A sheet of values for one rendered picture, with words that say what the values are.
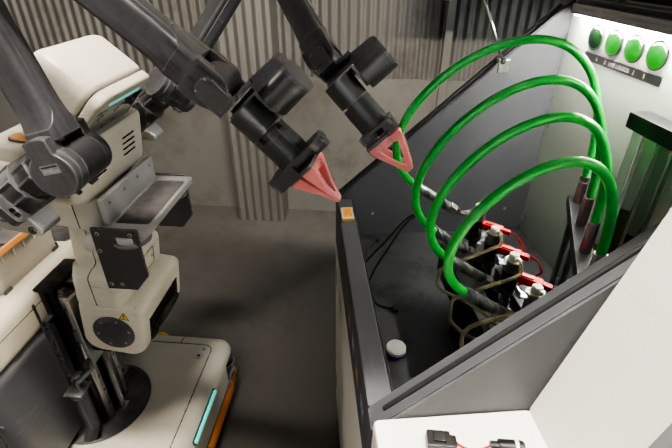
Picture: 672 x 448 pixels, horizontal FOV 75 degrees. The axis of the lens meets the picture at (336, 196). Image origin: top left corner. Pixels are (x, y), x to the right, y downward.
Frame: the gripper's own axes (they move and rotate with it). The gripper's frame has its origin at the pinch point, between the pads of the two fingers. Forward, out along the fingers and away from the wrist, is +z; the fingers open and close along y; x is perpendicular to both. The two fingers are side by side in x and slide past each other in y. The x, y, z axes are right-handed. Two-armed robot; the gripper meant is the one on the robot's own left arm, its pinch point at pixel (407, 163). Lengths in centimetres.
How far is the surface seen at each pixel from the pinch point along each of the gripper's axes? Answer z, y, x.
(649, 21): 8.0, 7.1, -45.6
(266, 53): -67, 157, 40
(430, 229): 7.8, -14.5, 1.9
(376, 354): 19.2, -16.6, 22.2
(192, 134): -69, 181, 116
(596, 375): 27.9, -32.4, -5.2
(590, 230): 25.6, -8.4, -16.6
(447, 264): 10.9, -21.9, 1.9
